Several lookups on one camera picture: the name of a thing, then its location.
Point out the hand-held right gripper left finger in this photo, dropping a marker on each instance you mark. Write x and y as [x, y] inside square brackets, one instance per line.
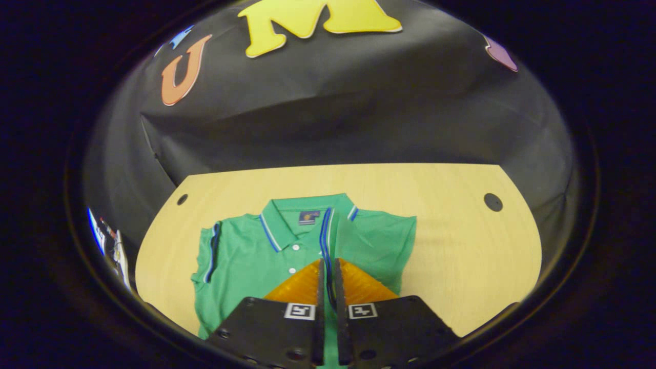
[266, 333]

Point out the green T-shirt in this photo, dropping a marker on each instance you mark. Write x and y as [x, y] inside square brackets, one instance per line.
[241, 256]

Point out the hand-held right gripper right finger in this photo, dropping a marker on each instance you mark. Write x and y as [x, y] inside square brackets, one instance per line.
[389, 333]

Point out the black backdrop cloth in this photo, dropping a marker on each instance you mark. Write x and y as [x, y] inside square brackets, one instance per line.
[359, 102]

